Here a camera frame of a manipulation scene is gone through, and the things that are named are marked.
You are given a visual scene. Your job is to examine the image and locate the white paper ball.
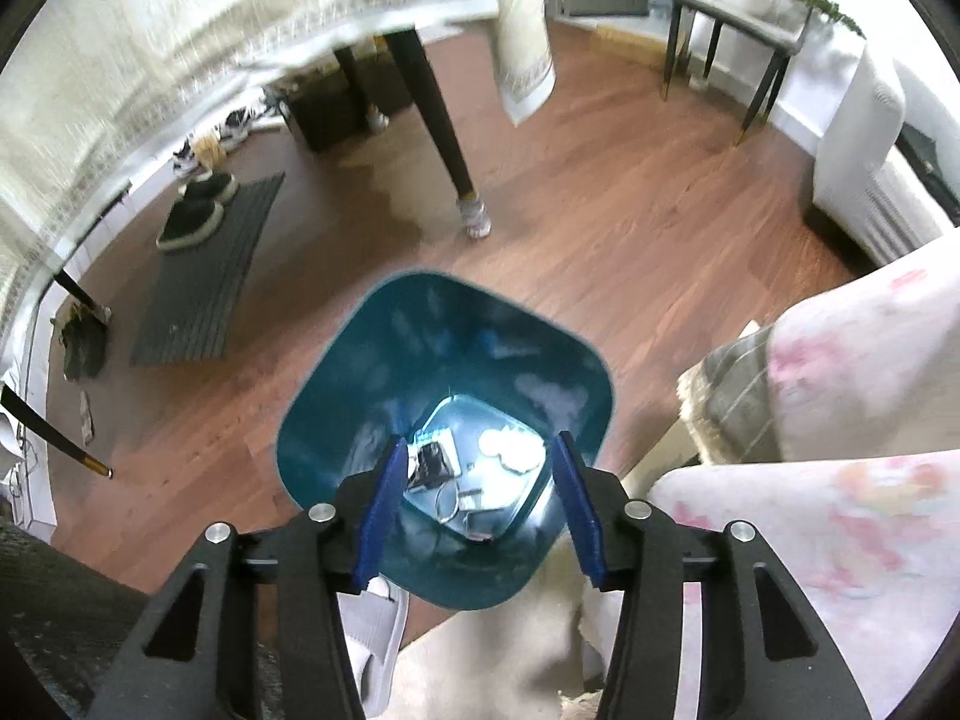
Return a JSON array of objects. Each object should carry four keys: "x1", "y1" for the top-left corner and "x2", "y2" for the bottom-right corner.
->
[{"x1": 478, "y1": 427, "x2": 545, "y2": 475}]

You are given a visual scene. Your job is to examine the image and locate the dark ribbed floor mat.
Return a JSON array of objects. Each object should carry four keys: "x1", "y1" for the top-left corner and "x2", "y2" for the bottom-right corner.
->
[{"x1": 130, "y1": 172, "x2": 285, "y2": 367}]

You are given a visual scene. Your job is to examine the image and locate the teal trash bin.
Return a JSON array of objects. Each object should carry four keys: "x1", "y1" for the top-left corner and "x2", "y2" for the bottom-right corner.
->
[{"x1": 277, "y1": 271, "x2": 613, "y2": 611}]

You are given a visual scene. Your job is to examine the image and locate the pink patterned round tablecloth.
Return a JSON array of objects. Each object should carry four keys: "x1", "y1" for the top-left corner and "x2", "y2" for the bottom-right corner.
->
[{"x1": 651, "y1": 234, "x2": 958, "y2": 718}]

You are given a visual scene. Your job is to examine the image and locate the grey armchair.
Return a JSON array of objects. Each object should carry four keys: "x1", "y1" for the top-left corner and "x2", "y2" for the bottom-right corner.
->
[{"x1": 811, "y1": 46, "x2": 958, "y2": 265}]

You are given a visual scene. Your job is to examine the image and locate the black table leg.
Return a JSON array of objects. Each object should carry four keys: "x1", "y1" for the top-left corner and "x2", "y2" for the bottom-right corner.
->
[{"x1": 384, "y1": 29, "x2": 491, "y2": 241}]

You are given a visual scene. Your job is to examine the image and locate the black bag on armchair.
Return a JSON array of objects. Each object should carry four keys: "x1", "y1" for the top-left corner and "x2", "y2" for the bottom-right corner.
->
[{"x1": 895, "y1": 124, "x2": 960, "y2": 226}]

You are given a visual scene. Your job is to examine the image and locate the black slipper pair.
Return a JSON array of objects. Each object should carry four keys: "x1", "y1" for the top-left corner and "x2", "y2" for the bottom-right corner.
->
[{"x1": 156, "y1": 171, "x2": 239, "y2": 252}]

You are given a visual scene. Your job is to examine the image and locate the grey dining chair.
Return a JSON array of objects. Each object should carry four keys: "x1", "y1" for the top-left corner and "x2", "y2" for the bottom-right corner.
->
[{"x1": 661, "y1": 0, "x2": 814, "y2": 145}]

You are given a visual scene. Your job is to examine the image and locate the beige patterned tablecloth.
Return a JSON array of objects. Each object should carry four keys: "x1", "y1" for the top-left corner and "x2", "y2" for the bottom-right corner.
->
[{"x1": 2, "y1": 0, "x2": 555, "y2": 325}]

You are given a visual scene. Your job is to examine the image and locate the grey slipper on foot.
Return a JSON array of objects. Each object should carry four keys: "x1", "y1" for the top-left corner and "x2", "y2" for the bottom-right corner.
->
[{"x1": 338, "y1": 575, "x2": 410, "y2": 718}]

